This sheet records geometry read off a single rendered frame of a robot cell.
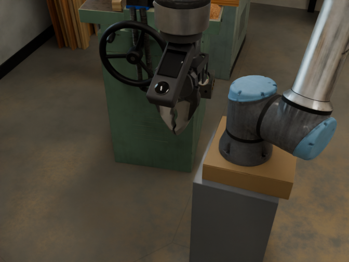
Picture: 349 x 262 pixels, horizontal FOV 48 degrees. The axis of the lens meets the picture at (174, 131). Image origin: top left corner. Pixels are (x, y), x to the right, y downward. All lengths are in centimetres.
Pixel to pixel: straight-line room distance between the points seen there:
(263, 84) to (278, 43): 220
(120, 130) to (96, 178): 31
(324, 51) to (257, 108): 26
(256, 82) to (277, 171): 31
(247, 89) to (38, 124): 167
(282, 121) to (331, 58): 22
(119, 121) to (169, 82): 143
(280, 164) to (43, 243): 117
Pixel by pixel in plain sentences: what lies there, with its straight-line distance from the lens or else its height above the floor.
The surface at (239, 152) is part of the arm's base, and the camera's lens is 134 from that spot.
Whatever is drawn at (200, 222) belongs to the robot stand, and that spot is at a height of 33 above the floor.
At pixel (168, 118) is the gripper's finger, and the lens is 74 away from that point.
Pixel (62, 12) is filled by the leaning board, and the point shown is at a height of 30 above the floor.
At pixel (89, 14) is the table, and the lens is 177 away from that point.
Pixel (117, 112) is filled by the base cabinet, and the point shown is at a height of 37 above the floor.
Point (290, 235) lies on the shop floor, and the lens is 201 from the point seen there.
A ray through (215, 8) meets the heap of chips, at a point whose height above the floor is 92.
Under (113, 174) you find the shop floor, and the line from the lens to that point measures 220.
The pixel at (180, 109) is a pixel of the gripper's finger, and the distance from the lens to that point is 72.
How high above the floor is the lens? 160
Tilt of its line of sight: 41 degrees down
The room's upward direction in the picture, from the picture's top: straight up
